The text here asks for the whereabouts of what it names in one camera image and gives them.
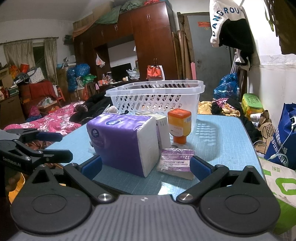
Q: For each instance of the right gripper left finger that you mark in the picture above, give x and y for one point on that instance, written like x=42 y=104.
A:
x=80 y=176

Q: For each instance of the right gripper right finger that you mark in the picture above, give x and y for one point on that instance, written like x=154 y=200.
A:
x=209 y=177

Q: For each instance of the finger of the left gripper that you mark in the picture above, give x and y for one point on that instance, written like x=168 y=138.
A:
x=37 y=157
x=27 y=135

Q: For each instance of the purple zip bag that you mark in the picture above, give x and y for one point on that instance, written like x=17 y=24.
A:
x=176 y=162

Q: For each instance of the purple tissue pack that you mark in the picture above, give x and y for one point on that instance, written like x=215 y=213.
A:
x=125 y=142

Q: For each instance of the orange bottle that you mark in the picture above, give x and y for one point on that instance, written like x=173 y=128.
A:
x=179 y=121

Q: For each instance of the white carton box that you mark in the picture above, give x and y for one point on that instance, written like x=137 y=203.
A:
x=164 y=140

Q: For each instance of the white plastic basket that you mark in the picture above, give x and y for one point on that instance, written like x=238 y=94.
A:
x=158 y=96

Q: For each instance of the pink floral blanket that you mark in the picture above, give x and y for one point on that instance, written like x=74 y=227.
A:
x=56 y=122

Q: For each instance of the red cloth covered furniture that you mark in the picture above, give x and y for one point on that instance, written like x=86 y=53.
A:
x=32 y=93

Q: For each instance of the black garment on bed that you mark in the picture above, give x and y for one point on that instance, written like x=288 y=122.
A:
x=253 y=132

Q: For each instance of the black clothes pile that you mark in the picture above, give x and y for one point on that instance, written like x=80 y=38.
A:
x=91 y=108

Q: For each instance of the yellow blanket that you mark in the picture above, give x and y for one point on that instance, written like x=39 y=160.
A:
x=205 y=107

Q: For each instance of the green white bag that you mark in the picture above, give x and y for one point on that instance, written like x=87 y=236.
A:
x=281 y=181

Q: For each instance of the blue shopping bag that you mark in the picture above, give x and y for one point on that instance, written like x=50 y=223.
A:
x=281 y=149

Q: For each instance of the beige curtains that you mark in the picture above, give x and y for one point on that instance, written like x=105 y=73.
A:
x=21 y=52

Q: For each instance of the green yellow box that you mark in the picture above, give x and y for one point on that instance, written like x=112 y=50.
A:
x=251 y=104

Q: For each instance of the blue bags stack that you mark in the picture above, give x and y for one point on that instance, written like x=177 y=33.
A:
x=75 y=72

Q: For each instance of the blue plastic bag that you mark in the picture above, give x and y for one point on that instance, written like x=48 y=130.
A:
x=228 y=87

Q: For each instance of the black monitor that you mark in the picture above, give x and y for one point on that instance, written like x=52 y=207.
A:
x=119 y=72

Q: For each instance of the grey door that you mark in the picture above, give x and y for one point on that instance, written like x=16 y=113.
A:
x=211 y=63

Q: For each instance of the orange hanging bag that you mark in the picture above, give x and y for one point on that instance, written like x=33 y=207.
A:
x=155 y=71

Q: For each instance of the black hanging garment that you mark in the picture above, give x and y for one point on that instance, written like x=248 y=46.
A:
x=237 y=35

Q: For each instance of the dark red wardrobe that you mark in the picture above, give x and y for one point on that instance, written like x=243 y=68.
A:
x=153 y=29

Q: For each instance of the white hanging shirt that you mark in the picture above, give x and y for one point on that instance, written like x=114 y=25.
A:
x=220 y=12

